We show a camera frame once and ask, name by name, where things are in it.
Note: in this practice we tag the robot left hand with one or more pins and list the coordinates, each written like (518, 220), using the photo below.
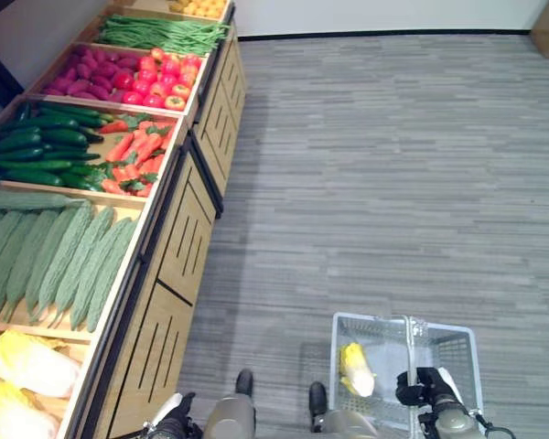
(178, 418)

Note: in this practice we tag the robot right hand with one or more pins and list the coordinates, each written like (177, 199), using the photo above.
(427, 382)

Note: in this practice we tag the small napa cabbage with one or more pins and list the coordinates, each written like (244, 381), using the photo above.
(358, 372)

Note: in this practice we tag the robot right leg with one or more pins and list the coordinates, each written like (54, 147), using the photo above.
(343, 423)

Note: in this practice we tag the wooden produce stand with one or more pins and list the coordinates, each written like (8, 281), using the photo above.
(183, 256)
(219, 114)

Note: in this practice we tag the dark green cucumber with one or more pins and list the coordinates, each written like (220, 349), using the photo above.
(91, 135)
(17, 142)
(86, 170)
(71, 156)
(32, 164)
(23, 112)
(41, 122)
(64, 137)
(32, 177)
(18, 154)
(80, 182)
(80, 119)
(68, 110)

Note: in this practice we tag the long pale green loofah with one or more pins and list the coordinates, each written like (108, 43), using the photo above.
(25, 199)

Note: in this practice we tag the purple sweet potato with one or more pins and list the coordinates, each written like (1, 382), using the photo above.
(84, 71)
(99, 92)
(102, 82)
(83, 51)
(61, 84)
(88, 61)
(106, 68)
(71, 74)
(78, 87)
(99, 56)
(128, 63)

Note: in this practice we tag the green long beans pile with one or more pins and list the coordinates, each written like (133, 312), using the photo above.
(164, 33)

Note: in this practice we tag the yellow orange fruit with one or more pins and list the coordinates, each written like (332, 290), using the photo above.
(193, 9)
(177, 6)
(211, 12)

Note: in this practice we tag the dark metal frame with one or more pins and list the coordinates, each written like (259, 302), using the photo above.
(0, 68)

